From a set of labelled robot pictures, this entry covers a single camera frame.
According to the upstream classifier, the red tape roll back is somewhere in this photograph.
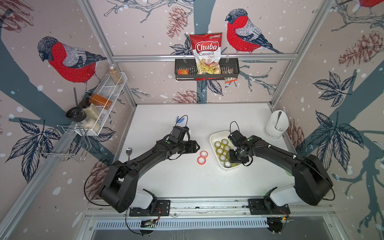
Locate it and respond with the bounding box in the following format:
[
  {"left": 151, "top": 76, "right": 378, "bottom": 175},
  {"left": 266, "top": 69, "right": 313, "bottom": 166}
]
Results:
[{"left": 200, "top": 151, "right": 208, "bottom": 158}]

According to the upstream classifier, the red tape roll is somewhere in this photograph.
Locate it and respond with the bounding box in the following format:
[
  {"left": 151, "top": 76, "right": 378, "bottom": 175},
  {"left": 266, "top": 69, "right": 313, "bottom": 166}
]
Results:
[
  {"left": 200, "top": 151, "right": 208, "bottom": 158},
  {"left": 197, "top": 157, "right": 206, "bottom": 166}
]

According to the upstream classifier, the yellow transparent tape roll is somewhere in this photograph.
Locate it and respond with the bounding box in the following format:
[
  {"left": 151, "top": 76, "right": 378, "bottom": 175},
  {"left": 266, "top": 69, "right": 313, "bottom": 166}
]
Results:
[
  {"left": 223, "top": 146, "right": 231, "bottom": 152},
  {"left": 221, "top": 139, "right": 229, "bottom": 146},
  {"left": 216, "top": 148, "right": 224, "bottom": 156},
  {"left": 214, "top": 141, "right": 222, "bottom": 149},
  {"left": 219, "top": 155, "right": 226, "bottom": 162}
]

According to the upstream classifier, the red tape roll front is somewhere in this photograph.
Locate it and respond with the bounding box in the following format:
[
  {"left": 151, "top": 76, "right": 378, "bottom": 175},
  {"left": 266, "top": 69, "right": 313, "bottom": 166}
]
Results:
[{"left": 197, "top": 157, "right": 206, "bottom": 166}]

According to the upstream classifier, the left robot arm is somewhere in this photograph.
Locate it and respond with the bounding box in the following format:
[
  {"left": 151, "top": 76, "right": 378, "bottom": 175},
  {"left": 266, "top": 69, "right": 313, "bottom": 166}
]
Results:
[{"left": 98, "top": 126, "right": 200, "bottom": 213}]

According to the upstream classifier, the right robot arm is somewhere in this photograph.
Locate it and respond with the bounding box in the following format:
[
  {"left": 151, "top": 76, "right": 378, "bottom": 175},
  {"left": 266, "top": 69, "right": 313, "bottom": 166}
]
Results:
[{"left": 228, "top": 130, "right": 333, "bottom": 215}]

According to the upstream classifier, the white storage box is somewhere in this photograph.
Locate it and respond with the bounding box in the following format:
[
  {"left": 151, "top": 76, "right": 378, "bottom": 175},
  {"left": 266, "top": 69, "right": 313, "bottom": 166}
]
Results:
[{"left": 210, "top": 131, "right": 242, "bottom": 171}]

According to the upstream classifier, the blue tape cutter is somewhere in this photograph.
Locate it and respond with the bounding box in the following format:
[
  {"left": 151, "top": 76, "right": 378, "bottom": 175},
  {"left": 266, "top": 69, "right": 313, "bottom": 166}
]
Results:
[{"left": 176, "top": 117, "right": 186, "bottom": 124}]

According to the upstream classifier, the white utensil holder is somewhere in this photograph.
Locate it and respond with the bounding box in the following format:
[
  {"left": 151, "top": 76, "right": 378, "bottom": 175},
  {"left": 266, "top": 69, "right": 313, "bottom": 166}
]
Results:
[{"left": 264, "top": 110, "right": 290, "bottom": 139}]

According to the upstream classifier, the metal spoon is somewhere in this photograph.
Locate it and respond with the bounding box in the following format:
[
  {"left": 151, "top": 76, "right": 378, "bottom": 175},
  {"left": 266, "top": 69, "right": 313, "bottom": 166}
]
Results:
[{"left": 126, "top": 148, "right": 133, "bottom": 161}]

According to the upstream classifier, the Chuba cassava chips bag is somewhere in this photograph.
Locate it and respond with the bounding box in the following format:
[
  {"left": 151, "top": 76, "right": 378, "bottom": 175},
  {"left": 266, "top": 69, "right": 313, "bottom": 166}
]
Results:
[{"left": 190, "top": 33, "right": 222, "bottom": 75}]

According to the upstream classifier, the glass spice jar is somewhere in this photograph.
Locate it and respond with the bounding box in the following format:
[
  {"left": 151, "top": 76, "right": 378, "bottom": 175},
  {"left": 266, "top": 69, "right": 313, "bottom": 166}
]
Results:
[{"left": 109, "top": 64, "right": 124, "bottom": 85}]

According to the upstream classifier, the orange sauce bottle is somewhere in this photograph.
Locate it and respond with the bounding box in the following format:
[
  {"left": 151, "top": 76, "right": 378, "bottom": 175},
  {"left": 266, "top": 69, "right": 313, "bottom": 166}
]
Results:
[{"left": 90, "top": 94, "right": 113, "bottom": 110}]

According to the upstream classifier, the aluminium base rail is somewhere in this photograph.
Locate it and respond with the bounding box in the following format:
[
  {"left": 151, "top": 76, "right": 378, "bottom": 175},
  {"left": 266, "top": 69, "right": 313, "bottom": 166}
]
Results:
[{"left": 85, "top": 197, "right": 336, "bottom": 219}]

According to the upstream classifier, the black wall basket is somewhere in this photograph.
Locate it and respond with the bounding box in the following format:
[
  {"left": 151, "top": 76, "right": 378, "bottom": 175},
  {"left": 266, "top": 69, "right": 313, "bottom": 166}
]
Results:
[{"left": 175, "top": 59, "right": 240, "bottom": 81}]

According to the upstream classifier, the white wire shelf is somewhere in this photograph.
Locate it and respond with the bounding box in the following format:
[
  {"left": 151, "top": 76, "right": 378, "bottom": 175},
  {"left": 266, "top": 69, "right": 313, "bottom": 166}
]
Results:
[{"left": 75, "top": 72, "right": 128, "bottom": 137}]

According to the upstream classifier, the chrome wire rack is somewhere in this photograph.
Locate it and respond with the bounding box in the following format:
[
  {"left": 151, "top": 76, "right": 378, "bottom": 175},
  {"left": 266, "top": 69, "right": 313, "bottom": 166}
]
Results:
[{"left": 35, "top": 124, "right": 92, "bottom": 162}]

